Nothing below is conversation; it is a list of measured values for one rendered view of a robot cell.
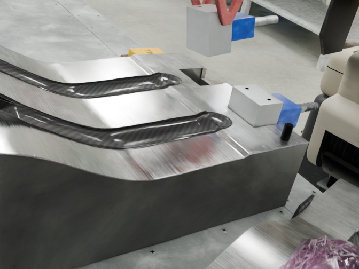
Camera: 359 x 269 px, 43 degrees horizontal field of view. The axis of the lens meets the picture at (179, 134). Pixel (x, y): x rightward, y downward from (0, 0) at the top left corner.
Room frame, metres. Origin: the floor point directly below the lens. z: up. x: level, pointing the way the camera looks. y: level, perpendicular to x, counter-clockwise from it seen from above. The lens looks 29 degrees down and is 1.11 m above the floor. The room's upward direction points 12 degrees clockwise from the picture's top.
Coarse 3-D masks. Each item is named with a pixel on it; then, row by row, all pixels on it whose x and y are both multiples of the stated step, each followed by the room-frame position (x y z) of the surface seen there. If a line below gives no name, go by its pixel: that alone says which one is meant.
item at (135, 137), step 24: (24, 72) 0.44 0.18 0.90; (0, 96) 0.32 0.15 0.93; (72, 96) 0.44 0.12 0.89; (96, 96) 0.46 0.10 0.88; (24, 120) 0.32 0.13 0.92; (48, 120) 0.35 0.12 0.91; (168, 120) 0.43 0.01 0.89; (192, 120) 0.44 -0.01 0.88; (216, 120) 0.45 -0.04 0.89; (96, 144) 0.34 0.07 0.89; (120, 144) 0.38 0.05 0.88; (144, 144) 0.37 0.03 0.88
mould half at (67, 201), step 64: (64, 64) 0.53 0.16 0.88; (128, 64) 0.56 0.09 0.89; (192, 64) 0.60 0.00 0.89; (0, 128) 0.28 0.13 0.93; (256, 128) 0.45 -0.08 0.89; (0, 192) 0.24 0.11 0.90; (64, 192) 0.27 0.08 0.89; (128, 192) 0.31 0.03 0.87; (192, 192) 0.35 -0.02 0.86; (256, 192) 0.40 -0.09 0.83; (0, 256) 0.24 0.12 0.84; (64, 256) 0.27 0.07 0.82
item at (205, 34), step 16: (192, 16) 0.56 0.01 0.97; (208, 16) 0.54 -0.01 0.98; (240, 16) 0.58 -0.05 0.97; (272, 16) 0.63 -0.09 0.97; (192, 32) 0.56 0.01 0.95; (208, 32) 0.54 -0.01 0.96; (224, 32) 0.55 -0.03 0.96; (240, 32) 0.57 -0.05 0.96; (192, 48) 0.56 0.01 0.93; (208, 48) 0.54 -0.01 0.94; (224, 48) 0.55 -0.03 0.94
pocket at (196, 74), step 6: (186, 72) 0.58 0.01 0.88; (192, 72) 0.59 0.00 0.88; (198, 72) 0.59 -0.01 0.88; (204, 72) 0.60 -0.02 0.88; (192, 78) 0.59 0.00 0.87; (198, 78) 0.60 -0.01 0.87; (204, 78) 0.60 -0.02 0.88; (198, 84) 0.60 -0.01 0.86; (204, 84) 0.59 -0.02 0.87; (210, 84) 0.58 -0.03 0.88
